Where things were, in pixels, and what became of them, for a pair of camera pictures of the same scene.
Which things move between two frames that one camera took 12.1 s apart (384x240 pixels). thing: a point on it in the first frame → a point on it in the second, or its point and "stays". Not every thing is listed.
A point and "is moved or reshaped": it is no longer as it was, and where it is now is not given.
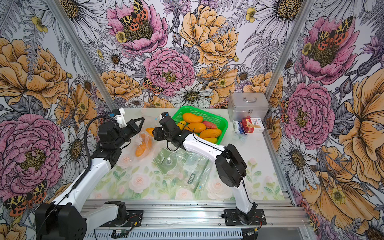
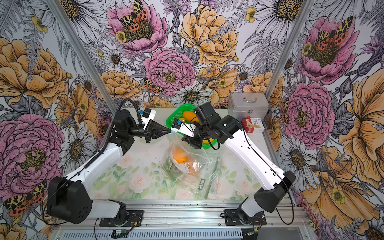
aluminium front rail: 280,215 stays
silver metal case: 241,105 stays
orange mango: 146,142 → 180,156
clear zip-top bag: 145,149 → 189,166
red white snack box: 252,125 stays
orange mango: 150,130 is moved or reshaped
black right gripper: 157,135 → 193,140
